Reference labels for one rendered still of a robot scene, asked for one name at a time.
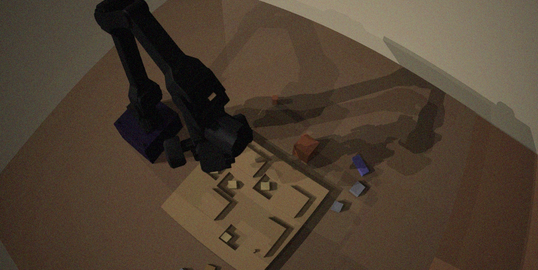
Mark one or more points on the blue rectangular block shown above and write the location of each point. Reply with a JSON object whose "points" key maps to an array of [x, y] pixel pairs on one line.
{"points": [[363, 170]]}

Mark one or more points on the tan puzzle board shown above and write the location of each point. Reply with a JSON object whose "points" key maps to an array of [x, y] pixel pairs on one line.
{"points": [[261, 223]]}

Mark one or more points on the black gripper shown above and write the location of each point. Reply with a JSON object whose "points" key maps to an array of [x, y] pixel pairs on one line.
{"points": [[174, 148]]}

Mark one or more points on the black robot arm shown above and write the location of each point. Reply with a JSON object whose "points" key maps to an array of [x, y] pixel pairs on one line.
{"points": [[187, 79]]}

